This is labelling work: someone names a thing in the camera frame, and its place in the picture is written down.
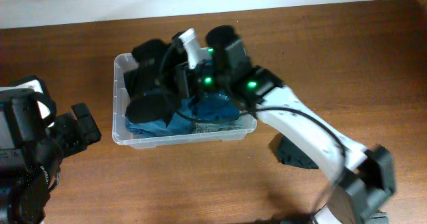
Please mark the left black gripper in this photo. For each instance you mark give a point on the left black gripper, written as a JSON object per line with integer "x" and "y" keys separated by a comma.
{"x": 84, "y": 135}

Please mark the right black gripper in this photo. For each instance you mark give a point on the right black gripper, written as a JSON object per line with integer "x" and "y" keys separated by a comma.
{"x": 139, "y": 84}

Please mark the teal blue taped garment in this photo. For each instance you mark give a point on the teal blue taped garment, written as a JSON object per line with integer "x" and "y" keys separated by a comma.
{"x": 200, "y": 106}

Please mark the dark blue jeans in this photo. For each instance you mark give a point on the dark blue jeans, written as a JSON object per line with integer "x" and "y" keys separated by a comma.
{"x": 158, "y": 128}

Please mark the large black taped garment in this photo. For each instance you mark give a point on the large black taped garment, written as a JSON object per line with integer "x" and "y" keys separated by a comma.
{"x": 147, "y": 103}

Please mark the light blue jeans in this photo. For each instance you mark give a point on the light blue jeans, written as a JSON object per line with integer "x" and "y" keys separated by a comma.
{"x": 216, "y": 124}

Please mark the small black taped garment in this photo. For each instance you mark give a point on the small black taped garment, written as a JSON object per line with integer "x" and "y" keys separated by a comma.
{"x": 289, "y": 154}

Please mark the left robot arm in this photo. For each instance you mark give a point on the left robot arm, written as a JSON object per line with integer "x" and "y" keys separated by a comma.
{"x": 34, "y": 142}

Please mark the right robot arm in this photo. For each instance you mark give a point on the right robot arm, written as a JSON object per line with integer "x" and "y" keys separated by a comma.
{"x": 361, "y": 179}

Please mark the clear plastic storage bin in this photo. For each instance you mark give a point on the clear plastic storage bin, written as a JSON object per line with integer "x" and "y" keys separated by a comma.
{"x": 122, "y": 136}

